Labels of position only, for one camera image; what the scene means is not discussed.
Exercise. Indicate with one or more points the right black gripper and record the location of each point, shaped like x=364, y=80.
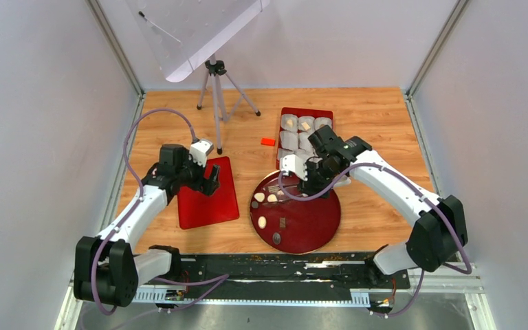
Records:
x=309, y=187

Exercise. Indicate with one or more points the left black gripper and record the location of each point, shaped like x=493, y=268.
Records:
x=207, y=186

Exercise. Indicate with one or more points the metal tongs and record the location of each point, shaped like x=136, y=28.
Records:
x=273, y=187

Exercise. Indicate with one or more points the white teardrop chocolate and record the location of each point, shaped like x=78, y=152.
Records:
x=272, y=198
x=259, y=196

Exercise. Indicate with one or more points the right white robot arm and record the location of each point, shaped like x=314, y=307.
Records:
x=438, y=223

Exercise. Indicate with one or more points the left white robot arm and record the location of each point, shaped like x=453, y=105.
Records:
x=106, y=269

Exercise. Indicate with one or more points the red chocolate box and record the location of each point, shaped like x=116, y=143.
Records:
x=294, y=139

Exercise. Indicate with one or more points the white oval chocolate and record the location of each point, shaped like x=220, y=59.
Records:
x=262, y=222

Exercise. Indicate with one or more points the dark oval chocolate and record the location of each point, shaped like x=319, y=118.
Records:
x=276, y=238

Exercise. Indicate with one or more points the red box lid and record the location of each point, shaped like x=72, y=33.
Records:
x=196, y=210

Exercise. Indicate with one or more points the dark red round tray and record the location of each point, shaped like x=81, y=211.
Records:
x=310, y=225

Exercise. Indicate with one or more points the small orange block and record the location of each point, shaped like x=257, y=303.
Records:
x=268, y=141

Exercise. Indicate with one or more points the grey tripod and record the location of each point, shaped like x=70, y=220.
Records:
x=215, y=69

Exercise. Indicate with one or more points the white reflector board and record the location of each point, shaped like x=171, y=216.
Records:
x=183, y=35

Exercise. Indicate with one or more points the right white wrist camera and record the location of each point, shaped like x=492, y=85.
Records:
x=293, y=164

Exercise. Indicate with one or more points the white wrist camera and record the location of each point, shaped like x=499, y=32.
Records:
x=200, y=150
x=293, y=164

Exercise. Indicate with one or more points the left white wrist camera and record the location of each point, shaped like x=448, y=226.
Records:
x=200, y=150

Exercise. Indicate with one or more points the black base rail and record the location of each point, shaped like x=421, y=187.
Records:
x=316, y=275

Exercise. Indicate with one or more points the white slotted cable duct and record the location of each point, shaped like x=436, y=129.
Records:
x=167, y=296

